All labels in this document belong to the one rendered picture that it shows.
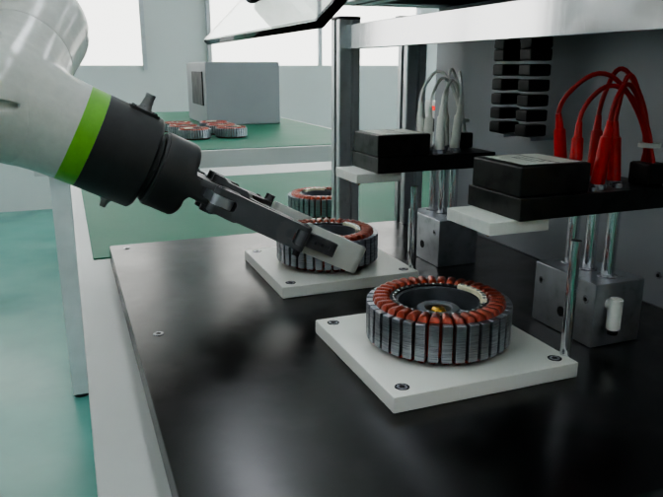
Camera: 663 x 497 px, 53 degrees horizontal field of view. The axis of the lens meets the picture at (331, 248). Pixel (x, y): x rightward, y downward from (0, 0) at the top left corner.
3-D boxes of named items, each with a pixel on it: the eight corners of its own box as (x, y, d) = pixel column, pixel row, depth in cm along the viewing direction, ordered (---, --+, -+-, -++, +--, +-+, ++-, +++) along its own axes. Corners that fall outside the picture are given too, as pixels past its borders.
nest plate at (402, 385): (393, 414, 44) (394, 396, 43) (315, 332, 57) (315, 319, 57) (577, 377, 49) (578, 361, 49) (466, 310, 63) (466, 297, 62)
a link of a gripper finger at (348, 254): (307, 221, 67) (309, 223, 66) (364, 247, 70) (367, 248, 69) (294, 248, 67) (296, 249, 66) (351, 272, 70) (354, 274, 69)
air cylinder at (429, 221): (437, 267, 76) (439, 220, 74) (405, 251, 83) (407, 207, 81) (476, 262, 78) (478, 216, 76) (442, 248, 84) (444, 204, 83)
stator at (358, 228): (295, 279, 68) (294, 244, 67) (264, 251, 78) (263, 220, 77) (395, 267, 72) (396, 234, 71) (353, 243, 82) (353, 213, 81)
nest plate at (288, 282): (282, 299, 66) (282, 287, 65) (245, 259, 79) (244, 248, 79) (418, 281, 71) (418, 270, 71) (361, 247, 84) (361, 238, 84)
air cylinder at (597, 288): (589, 348, 54) (596, 283, 53) (530, 318, 61) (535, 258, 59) (637, 339, 56) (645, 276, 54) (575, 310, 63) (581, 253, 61)
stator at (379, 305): (401, 379, 46) (402, 328, 45) (345, 321, 56) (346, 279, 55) (540, 357, 49) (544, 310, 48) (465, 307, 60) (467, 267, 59)
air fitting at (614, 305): (611, 337, 53) (616, 301, 52) (601, 331, 54) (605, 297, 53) (622, 335, 53) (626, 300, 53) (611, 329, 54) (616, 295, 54)
